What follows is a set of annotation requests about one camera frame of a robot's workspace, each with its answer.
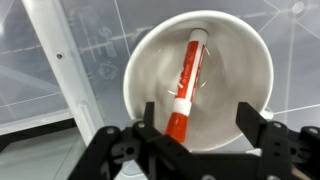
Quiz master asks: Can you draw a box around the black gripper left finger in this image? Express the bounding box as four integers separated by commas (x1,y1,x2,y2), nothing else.
67,102,187,180

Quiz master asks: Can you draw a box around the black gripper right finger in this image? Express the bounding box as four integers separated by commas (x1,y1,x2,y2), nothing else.
236,102,320,180

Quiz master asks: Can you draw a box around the red marker pen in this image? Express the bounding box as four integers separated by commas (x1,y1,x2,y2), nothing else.
166,29,208,142

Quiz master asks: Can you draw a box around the white green ceramic cup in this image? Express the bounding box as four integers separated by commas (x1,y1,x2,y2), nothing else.
123,10,274,152

